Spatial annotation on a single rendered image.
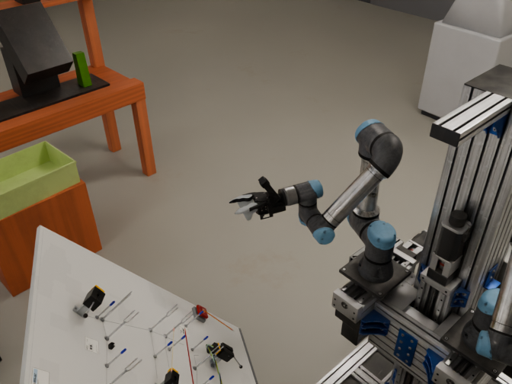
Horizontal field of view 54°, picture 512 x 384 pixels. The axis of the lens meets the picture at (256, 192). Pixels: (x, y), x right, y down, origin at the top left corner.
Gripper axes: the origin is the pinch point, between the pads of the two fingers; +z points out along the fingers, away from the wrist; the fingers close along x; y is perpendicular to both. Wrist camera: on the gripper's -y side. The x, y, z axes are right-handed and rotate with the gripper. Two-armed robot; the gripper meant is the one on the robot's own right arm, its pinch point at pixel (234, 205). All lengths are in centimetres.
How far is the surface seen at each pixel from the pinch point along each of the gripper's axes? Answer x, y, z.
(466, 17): 277, 29, -309
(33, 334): -48, -6, 68
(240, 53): 567, 98, -144
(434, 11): 613, 105, -502
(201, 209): 219, 131, -8
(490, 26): 254, 35, -318
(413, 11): 651, 107, -484
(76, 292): -24, 2, 59
